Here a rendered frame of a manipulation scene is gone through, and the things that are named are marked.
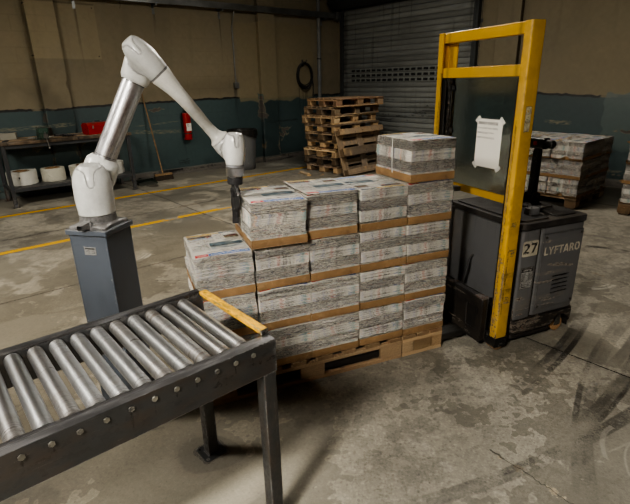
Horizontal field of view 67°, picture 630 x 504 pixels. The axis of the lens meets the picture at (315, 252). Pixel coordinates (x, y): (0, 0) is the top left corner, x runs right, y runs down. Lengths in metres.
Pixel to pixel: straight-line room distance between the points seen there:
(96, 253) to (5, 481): 1.15
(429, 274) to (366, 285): 0.41
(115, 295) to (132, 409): 1.00
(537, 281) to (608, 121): 5.43
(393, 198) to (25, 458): 1.95
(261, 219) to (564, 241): 1.90
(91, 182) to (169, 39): 7.27
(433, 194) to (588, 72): 6.05
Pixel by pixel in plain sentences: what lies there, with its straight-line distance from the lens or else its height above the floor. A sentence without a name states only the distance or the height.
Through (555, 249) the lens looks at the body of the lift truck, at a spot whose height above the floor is 0.59.
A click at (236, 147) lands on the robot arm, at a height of 1.30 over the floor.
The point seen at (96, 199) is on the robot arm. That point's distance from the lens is 2.26.
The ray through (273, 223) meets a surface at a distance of 2.30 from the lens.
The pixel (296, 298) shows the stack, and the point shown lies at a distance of 2.49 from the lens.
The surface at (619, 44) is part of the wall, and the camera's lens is 8.43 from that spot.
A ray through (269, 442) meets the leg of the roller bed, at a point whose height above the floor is 0.41.
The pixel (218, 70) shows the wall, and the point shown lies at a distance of 9.78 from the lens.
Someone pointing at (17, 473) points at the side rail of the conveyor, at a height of 0.74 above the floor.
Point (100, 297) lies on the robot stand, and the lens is 2.40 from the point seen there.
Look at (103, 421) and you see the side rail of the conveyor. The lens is 1.42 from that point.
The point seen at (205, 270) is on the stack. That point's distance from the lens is 2.30.
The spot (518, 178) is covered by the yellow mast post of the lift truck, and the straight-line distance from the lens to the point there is 2.81.
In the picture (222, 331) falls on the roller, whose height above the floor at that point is 0.80.
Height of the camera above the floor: 1.59
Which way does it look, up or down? 20 degrees down
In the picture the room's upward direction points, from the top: 1 degrees counter-clockwise
